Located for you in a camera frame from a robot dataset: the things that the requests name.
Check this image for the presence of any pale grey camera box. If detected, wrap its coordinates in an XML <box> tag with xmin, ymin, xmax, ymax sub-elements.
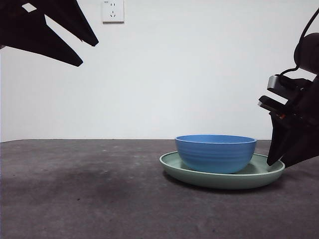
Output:
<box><xmin>267</xmin><ymin>74</ymin><xmax>284</xmax><ymax>91</ymax></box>

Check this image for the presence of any pale green plate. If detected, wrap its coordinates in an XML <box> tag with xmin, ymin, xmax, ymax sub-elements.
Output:
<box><xmin>159</xmin><ymin>150</ymin><xmax>286</xmax><ymax>190</ymax></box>

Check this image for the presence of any black cable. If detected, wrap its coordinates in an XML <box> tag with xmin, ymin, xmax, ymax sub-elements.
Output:
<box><xmin>279</xmin><ymin>8</ymin><xmax>319</xmax><ymax>77</ymax></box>

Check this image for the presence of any white wall socket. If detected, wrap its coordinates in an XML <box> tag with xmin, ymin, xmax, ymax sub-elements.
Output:
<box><xmin>102</xmin><ymin>0</ymin><xmax>125</xmax><ymax>24</ymax></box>

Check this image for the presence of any blue ribbed bowl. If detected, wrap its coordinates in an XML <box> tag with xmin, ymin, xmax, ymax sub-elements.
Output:
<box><xmin>174</xmin><ymin>134</ymin><xmax>258</xmax><ymax>174</ymax></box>

